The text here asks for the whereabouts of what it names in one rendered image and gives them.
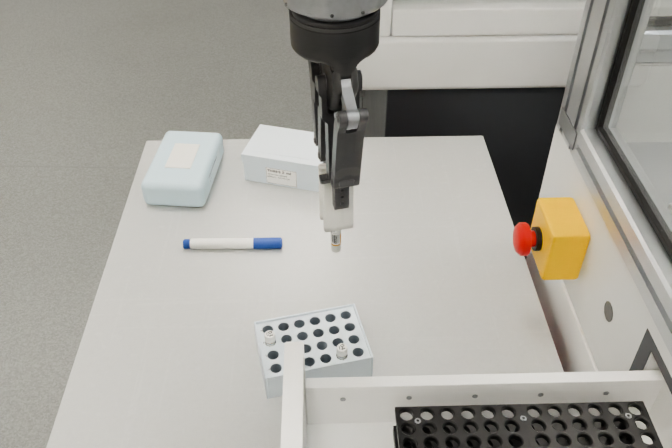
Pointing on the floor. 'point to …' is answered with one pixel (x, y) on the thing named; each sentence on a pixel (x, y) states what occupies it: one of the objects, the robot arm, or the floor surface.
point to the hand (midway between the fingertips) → (336, 195)
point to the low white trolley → (298, 294)
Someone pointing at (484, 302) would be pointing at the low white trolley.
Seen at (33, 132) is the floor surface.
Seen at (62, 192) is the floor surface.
